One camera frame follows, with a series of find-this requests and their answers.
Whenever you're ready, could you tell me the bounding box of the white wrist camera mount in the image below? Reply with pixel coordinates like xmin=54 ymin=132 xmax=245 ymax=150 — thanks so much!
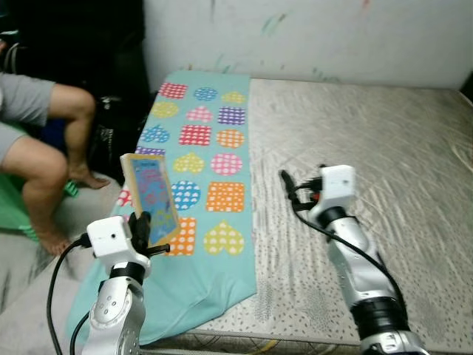
xmin=319 ymin=165 xmax=357 ymax=212
xmin=87 ymin=216 xmax=134 ymax=260

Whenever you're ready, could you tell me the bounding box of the person in white shirt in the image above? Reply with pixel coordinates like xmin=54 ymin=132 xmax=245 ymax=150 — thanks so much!
xmin=0 ymin=70 xmax=112 ymax=256

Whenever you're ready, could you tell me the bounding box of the green plastic stool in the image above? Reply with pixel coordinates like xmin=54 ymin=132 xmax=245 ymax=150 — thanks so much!
xmin=0 ymin=174 xmax=78 ymax=241

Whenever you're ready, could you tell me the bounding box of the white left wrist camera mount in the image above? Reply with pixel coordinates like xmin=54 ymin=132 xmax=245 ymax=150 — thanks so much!
xmin=87 ymin=216 xmax=134 ymax=260

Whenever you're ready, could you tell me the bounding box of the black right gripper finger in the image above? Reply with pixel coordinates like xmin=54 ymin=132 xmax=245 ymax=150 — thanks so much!
xmin=279 ymin=169 xmax=301 ymax=202

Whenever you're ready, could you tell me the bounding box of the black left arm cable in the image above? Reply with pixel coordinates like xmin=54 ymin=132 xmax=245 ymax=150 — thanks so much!
xmin=46 ymin=235 xmax=93 ymax=355

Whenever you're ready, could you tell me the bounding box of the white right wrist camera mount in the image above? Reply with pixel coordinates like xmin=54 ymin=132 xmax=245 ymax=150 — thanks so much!
xmin=319 ymin=165 xmax=357 ymax=212

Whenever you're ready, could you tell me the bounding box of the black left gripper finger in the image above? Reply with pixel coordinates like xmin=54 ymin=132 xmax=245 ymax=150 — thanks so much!
xmin=129 ymin=211 xmax=153 ymax=249

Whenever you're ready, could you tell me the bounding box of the black mesh-sided bag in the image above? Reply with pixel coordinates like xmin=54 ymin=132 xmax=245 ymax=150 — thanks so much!
xmin=100 ymin=96 xmax=149 ymax=182

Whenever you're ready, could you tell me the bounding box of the teal blanket with colourful shapes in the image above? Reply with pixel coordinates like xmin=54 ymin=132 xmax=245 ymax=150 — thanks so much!
xmin=65 ymin=70 xmax=259 ymax=345

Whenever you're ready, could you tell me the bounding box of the blue yellow children's book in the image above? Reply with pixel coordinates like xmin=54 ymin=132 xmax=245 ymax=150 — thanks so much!
xmin=120 ymin=153 xmax=180 ymax=249

